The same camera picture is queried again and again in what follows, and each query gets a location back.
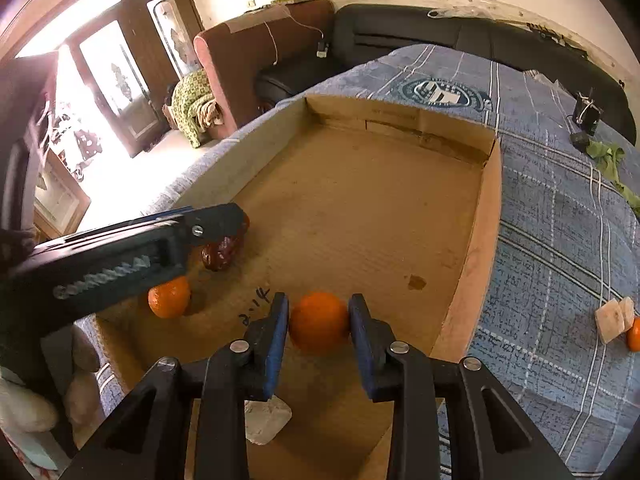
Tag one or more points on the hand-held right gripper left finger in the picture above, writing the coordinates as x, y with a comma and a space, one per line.
278, 355

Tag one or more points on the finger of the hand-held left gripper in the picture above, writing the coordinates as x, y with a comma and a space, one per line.
210, 225

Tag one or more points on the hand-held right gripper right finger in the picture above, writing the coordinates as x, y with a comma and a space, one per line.
362, 355

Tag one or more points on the dark red apple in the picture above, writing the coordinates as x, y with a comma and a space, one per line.
220, 256

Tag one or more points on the orange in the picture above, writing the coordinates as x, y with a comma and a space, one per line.
170, 302
634, 335
318, 324

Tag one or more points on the cardboard box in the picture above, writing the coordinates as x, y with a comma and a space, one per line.
350, 210

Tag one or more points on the wooden cabinet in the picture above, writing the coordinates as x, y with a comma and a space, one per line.
60, 200

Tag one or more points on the white stone chunk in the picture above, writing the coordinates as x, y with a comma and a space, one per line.
614, 321
267, 422

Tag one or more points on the green patterned cloth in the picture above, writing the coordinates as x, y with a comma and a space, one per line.
192, 105

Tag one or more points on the brown armchair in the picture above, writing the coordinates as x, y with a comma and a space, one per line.
250, 55

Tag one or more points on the wooden glass door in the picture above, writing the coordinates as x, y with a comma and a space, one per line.
142, 35

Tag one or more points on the blue plaid blanket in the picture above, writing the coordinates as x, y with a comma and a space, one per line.
550, 240

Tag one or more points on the black leather sofa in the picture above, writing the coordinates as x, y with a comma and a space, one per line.
400, 25

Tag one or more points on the green rag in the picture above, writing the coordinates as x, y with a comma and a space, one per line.
612, 160

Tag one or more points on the black device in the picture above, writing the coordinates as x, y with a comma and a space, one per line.
586, 112

